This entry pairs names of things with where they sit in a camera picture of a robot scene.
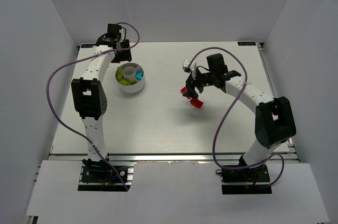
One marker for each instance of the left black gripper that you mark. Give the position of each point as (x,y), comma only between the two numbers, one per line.
(122,55)

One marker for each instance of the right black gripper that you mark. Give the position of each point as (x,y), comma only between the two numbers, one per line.
(194,84)

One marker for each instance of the red lego long brick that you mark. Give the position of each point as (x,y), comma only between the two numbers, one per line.
(183,90)

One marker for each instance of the red lego short brick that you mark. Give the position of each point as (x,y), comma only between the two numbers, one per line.
(196,103)

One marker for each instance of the light green lego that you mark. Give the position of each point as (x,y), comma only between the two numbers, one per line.
(119,74)

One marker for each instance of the cyan lego brick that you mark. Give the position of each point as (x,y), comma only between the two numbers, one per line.
(139,76)

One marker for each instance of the purple lego brick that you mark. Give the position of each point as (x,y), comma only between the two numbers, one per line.
(134,65)

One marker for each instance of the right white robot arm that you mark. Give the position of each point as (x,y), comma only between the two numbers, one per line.
(237,86)

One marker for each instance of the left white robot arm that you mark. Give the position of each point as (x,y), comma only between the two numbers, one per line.
(89,97)

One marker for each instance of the white divided round container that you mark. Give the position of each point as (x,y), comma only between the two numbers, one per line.
(129,74)

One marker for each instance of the left blue table label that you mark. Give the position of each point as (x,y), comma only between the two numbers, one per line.
(87,45)

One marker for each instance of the blue table label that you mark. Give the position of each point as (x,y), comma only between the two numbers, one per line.
(87,45)
(246,43)

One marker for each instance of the right blue table label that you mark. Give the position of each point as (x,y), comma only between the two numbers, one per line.
(246,43)

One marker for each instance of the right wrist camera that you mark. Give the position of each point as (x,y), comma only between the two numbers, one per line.
(190,67)

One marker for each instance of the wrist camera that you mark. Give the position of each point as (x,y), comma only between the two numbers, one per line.
(122,34)
(190,67)

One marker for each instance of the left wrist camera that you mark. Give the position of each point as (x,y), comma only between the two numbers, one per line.
(122,34)

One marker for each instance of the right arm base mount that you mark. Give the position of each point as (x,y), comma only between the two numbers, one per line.
(245,182)

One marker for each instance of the aluminium table frame rail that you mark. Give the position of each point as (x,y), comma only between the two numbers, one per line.
(277,97)

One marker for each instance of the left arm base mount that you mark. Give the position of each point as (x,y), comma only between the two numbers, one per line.
(98,176)

